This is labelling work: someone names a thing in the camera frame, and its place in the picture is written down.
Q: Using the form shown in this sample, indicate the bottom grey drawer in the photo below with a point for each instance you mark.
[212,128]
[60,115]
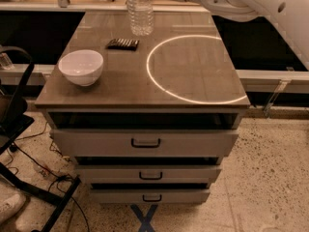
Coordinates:
[155,196]

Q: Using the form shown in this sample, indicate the white ceramic bowl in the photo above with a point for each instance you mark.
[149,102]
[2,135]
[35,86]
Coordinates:
[81,67]

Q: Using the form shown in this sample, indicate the middle grey drawer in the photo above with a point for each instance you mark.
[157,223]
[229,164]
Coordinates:
[139,174]

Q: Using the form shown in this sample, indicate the clear plastic water bottle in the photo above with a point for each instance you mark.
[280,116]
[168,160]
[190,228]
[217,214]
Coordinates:
[141,16]

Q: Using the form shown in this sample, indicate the white sneaker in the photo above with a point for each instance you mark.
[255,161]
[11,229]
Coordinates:
[11,206]

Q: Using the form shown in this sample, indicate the top grey drawer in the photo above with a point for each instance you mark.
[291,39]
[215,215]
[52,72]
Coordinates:
[145,143]

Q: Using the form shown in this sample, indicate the grey drawer cabinet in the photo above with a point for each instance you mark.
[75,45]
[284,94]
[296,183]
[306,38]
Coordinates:
[180,78]

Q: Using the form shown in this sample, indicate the grey drawer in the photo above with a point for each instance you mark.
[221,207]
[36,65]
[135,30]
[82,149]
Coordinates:
[139,174]
[145,143]
[155,196]

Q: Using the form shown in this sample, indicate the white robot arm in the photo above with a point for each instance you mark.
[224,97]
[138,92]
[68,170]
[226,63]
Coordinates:
[289,17]

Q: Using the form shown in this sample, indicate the black chocolate bar pack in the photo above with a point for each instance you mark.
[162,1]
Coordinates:
[123,44]

